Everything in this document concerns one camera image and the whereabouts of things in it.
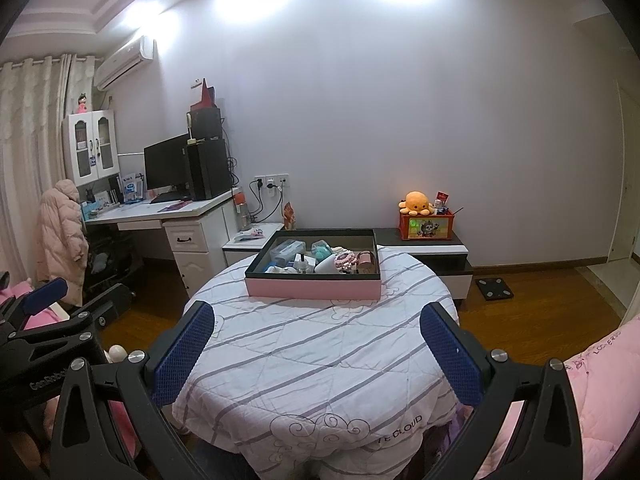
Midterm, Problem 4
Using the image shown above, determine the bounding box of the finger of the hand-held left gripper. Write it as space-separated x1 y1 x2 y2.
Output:
0 277 69 332
70 284 132 333

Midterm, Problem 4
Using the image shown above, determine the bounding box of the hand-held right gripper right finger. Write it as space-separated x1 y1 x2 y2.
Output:
419 302 583 480

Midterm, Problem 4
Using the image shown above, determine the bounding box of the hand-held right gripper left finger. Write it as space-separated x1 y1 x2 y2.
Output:
50 300 216 480

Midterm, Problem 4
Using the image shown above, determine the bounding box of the large pink dark-rimmed box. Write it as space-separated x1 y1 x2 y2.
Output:
244 228 383 301

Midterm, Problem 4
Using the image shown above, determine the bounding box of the clear plastic box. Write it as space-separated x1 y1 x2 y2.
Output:
270 240 306 266

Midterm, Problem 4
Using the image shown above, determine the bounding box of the black office chair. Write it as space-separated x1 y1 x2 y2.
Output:
82 240 138 306

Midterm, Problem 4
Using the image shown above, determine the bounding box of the pink puffer jacket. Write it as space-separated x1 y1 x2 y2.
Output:
36 180 88 306

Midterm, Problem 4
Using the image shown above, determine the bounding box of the black floor scale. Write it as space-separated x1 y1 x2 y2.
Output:
475 277 514 302

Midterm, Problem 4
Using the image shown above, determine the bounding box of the pink bed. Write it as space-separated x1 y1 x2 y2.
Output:
0 280 138 461

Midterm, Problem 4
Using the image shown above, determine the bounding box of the low black-topped cabinet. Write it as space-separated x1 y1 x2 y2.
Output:
372 227 473 311

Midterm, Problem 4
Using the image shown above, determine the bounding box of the white desk with drawers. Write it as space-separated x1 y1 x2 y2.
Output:
85 187 238 298

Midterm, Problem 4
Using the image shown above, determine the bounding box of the white bedside cabinet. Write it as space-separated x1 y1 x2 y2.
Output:
222 222 286 271

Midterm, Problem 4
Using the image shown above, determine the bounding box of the blue and white carton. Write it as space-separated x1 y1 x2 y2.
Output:
120 172 143 203

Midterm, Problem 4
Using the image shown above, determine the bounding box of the red printed storage box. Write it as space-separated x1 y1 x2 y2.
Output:
399 209 455 242

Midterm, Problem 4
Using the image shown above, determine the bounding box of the cream curtain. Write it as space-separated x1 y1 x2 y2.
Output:
0 55 96 286

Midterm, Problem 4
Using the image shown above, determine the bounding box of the clear bottle orange cap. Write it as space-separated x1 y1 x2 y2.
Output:
235 192 251 231

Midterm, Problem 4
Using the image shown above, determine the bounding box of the white glass-door cabinet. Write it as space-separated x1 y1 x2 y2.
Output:
62 109 121 183

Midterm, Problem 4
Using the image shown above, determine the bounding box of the orange octopus plush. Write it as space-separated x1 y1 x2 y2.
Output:
398 191 436 216

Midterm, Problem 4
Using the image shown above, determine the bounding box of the pink printed quilt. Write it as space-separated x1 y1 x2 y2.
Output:
472 312 640 480

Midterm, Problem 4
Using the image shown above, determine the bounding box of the black computer monitor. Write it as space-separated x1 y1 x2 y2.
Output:
144 133 191 193

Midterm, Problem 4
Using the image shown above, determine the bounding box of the black computer tower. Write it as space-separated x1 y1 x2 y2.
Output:
186 138 233 201

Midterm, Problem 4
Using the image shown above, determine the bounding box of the black speaker box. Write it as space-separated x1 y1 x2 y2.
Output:
189 107 223 142

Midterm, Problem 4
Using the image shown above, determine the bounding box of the red pointed box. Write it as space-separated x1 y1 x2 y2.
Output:
190 78 217 111

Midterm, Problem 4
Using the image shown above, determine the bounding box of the white air conditioner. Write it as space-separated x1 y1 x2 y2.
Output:
95 35 155 92

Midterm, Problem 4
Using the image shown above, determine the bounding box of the black power cable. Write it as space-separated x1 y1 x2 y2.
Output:
250 180 283 223

